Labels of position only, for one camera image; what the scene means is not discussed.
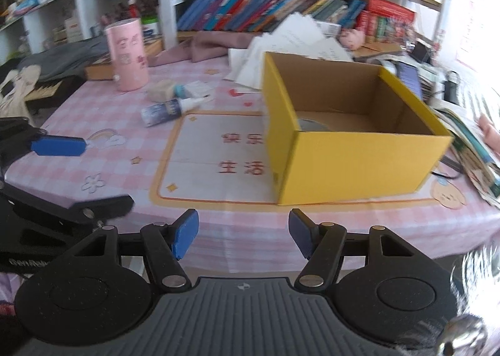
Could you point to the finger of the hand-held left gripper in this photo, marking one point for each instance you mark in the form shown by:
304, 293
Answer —
58, 146
101, 207

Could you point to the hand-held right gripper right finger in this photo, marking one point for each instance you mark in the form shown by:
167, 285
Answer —
300, 233

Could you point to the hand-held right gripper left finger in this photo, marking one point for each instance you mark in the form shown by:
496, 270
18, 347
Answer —
185, 233

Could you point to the yellow cardboard box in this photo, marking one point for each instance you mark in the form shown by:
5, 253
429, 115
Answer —
351, 168

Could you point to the pink checked desktop tablecloth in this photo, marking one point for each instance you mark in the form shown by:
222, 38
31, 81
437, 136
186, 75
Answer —
117, 168

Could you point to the grey garment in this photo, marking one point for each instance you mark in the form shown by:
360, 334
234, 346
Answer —
66, 57

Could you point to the pink cylindrical sticker container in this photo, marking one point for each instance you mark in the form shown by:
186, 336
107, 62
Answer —
127, 59

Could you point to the blue white glue bottle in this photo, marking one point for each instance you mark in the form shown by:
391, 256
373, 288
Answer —
164, 111

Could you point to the beige cube eraser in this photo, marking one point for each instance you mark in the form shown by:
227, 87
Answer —
162, 90

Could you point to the white box with red label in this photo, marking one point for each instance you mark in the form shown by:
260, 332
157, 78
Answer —
73, 29

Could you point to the small blue capped bottle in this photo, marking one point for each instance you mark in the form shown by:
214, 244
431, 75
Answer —
180, 91

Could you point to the blue white wipes pack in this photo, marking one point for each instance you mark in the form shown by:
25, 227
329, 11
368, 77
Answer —
27, 5

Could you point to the small white box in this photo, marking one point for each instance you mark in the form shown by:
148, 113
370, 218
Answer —
199, 88

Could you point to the group of pens in holder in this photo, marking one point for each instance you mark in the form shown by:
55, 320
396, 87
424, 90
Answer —
125, 8

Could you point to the white shelf unit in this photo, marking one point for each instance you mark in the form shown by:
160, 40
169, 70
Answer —
166, 8

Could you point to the mauve cloth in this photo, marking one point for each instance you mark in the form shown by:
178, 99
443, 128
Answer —
218, 45

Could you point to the stack of booklets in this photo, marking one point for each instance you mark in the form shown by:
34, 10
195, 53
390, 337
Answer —
468, 145

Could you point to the pile of white paper sheets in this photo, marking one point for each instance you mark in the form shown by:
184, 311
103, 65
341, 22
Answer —
281, 43

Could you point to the pink pig plush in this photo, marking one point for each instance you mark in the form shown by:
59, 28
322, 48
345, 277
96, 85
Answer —
351, 38

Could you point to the black power adapter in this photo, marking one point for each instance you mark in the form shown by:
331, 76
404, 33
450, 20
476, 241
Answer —
451, 87

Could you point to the row of slim books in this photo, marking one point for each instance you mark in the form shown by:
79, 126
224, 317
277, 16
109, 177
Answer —
381, 30

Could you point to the row of colourful books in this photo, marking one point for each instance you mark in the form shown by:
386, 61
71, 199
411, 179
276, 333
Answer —
234, 8

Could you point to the red thick dictionary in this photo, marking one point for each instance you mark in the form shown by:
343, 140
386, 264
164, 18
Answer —
390, 8

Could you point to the pink wall chart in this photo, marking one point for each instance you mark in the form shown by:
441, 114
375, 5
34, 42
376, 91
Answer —
476, 8

